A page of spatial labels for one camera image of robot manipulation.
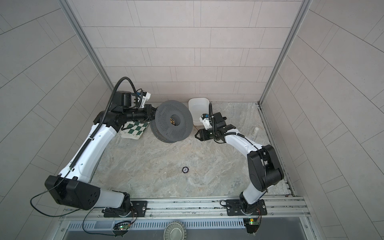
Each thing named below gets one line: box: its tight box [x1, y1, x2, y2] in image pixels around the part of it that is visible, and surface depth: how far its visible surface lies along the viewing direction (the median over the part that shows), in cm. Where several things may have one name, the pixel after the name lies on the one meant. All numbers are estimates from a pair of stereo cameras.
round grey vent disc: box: [163, 220, 187, 240], surface depth 66 cm
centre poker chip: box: [182, 166, 189, 174], surface depth 86 cm
